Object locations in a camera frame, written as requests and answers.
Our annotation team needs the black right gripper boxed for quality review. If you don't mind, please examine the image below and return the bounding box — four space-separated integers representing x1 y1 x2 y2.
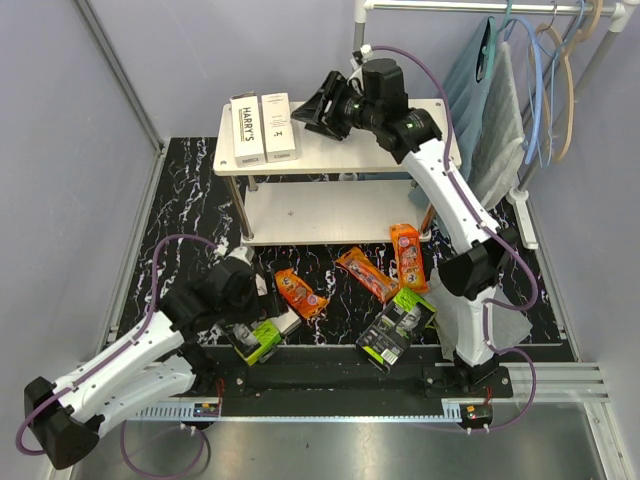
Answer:
289 71 380 142

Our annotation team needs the white harry's box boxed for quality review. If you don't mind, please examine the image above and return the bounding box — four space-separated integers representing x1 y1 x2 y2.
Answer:
230 92 266 167
271 310 301 336
261 93 297 163

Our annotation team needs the black green gillette box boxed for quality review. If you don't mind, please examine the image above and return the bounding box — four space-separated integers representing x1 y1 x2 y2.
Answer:
222 320 282 366
355 288 437 373

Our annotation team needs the orange Bic razor pack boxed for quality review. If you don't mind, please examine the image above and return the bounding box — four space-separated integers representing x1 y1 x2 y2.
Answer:
275 268 329 320

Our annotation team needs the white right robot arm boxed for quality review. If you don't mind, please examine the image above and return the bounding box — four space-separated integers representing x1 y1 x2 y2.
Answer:
291 58 516 397

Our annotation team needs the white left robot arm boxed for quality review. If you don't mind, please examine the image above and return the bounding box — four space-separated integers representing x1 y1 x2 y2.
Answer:
24 247 284 470

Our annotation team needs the white two-tier shelf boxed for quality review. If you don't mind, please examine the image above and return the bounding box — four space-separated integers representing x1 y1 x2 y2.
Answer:
212 97 463 247

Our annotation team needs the teal hanging garment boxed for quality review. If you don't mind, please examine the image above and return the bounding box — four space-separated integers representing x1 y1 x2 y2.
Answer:
443 16 498 207

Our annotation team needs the orange Bic pack middle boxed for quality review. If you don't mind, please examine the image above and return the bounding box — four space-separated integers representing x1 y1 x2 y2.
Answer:
335 247 399 303

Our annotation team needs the grey hanging towel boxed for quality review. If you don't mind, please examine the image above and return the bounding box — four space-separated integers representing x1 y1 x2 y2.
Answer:
471 42 525 210

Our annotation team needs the orange Bic pack right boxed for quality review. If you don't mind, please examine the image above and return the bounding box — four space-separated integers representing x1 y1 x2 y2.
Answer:
390 224 428 294

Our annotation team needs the blue clothes hanger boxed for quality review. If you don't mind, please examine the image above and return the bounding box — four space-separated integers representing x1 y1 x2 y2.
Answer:
506 16 553 168

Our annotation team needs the wooden clothes hanger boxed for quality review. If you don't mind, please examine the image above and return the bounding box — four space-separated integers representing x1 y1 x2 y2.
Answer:
535 1 604 166

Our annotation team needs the metal clothes rack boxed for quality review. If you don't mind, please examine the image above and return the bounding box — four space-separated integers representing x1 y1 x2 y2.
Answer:
347 0 631 250

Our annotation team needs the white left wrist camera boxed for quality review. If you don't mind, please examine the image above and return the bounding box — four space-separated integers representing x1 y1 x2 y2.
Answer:
225 245 255 266

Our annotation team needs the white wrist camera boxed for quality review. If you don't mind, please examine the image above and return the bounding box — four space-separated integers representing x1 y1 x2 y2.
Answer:
225 245 255 266
348 44 373 80

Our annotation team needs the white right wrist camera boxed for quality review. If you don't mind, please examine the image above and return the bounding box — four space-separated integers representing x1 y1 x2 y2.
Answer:
348 44 373 80

